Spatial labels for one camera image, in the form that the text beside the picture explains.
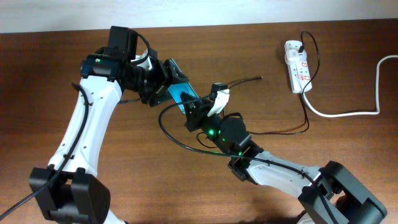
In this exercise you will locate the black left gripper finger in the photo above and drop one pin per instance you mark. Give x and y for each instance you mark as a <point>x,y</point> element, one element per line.
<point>160,96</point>
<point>176,76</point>

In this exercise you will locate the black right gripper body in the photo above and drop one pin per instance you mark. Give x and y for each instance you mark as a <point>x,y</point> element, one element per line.
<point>194,124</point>

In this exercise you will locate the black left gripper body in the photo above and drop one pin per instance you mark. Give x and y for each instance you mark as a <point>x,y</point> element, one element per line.
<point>153,79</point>

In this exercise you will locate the blue Galaxy smartphone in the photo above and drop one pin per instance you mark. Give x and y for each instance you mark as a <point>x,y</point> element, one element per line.
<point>177,89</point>

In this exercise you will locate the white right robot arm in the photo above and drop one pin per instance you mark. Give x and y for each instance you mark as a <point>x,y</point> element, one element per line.
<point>328,194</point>

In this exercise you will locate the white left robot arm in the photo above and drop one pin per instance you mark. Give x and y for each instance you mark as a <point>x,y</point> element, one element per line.
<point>68,190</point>

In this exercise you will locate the white USB charger plug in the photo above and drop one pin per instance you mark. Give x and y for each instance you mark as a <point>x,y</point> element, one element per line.
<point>293,56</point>

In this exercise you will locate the white power strip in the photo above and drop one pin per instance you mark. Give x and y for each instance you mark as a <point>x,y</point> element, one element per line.
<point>298,73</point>

